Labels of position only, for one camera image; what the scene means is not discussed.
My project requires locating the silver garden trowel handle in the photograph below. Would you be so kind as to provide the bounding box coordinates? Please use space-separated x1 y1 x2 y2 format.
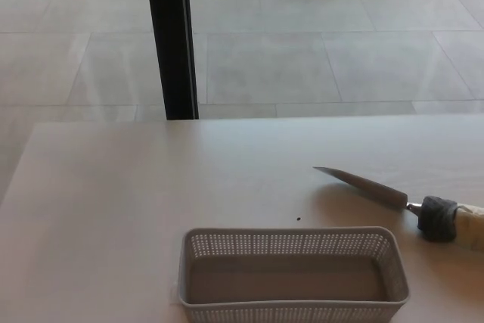
312 166 484 252

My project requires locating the grey perforated plastic basket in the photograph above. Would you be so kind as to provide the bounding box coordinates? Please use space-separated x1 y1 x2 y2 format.
169 227 411 323

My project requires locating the black vertical frame post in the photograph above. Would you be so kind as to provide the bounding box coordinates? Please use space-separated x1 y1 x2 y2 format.
144 0 200 121

